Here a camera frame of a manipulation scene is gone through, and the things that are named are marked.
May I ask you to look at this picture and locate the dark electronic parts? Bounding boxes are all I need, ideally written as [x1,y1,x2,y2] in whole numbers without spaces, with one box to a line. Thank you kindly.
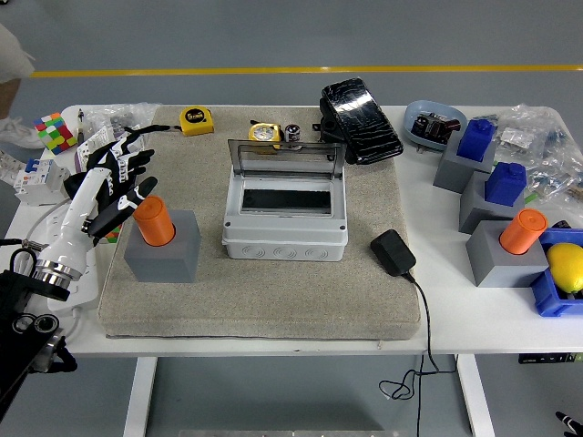
[411,111,462,147]

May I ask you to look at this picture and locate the black tape measure strap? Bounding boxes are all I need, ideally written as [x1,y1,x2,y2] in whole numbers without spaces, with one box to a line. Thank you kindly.
[131,123,183,137]

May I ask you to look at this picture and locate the large colourful puzzle cube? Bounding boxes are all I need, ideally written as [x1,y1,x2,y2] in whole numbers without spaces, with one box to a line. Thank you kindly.
[33,112,78,157]

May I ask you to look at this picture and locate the orange cylinder battery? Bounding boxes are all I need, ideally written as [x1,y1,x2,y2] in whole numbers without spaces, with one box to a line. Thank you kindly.
[132,195,177,248]
[498,208,548,255]

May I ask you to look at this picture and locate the yellow lemon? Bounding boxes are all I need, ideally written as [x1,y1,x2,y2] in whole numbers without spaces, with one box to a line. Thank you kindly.
[546,242,583,294]

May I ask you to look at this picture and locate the grey plastic junction box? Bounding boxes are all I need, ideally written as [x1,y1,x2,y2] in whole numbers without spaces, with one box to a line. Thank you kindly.
[221,175,349,263]

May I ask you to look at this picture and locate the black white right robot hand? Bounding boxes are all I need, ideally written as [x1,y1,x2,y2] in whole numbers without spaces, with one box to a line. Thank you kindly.
[555,411,583,437]

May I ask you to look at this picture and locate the clear bag of small parts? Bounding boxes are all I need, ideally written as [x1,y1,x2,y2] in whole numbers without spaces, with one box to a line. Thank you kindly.
[523,122,583,206]

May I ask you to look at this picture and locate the black foot pedal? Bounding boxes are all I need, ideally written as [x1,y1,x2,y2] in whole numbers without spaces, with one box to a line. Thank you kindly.
[312,77,404,166]

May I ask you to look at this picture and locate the black table control panel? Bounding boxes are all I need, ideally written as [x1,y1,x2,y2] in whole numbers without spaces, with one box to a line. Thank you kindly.
[517,352,583,365]

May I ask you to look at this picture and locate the light blue bowl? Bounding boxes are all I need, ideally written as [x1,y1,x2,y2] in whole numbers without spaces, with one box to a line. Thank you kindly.
[404,99,469,153]

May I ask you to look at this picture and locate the black power adapter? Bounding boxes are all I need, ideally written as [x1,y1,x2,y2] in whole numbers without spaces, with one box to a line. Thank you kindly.
[369,229,417,277]

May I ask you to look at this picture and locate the yellow round-faced tape measure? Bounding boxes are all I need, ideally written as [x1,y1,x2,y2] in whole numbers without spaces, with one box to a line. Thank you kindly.
[248,120,282,143]

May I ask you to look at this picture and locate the blue plastic bin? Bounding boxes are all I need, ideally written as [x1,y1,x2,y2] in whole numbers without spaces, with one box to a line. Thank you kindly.
[529,227,583,318]

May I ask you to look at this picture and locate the clear bag of metal parts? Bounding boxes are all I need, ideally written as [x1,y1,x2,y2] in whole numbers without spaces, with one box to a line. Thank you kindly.
[84,102,159,137]

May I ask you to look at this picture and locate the white table leg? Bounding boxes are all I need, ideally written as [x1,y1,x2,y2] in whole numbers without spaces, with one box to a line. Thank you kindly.
[122,356,159,437]
[456,354,496,437]

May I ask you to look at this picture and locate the black adapter cord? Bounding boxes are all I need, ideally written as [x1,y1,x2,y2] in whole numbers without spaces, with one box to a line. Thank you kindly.
[378,270,458,401]

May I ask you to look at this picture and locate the white circuit breaker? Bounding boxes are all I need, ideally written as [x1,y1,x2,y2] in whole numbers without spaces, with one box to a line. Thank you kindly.
[13,158,72,207]

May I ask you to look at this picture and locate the clear bag of white parts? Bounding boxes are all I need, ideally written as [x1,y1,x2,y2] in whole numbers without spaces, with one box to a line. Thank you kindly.
[494,103,547,154]

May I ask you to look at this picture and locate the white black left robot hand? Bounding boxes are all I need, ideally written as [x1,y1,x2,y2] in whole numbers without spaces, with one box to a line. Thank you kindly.
[38,128,159,275]

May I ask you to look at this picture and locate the small colourful puzzle cube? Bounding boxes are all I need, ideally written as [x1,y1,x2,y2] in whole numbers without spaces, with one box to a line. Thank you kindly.
[97,224,123,246]

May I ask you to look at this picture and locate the white printed packet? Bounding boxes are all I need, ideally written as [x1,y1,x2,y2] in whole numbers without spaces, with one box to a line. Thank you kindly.
[74,125,116,172]

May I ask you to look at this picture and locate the yellow square tape measure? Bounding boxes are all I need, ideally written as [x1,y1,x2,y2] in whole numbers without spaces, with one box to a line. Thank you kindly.
[179,106,215,137]

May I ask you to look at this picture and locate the grey-brown mat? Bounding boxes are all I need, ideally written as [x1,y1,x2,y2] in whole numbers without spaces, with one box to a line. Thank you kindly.
[97,105,422,341]

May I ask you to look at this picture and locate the person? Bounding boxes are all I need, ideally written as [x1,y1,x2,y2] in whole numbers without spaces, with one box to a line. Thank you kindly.
[0,22,45,183]

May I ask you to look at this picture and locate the grey cube holder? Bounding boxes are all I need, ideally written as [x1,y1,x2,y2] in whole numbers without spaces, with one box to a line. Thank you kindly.
[432,136,498,195]
[458,170,526,236]
[123,208,202,284]
[465,219,551,289]

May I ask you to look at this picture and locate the white power cord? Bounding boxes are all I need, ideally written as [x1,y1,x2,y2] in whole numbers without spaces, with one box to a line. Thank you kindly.
[20,199,90,341]

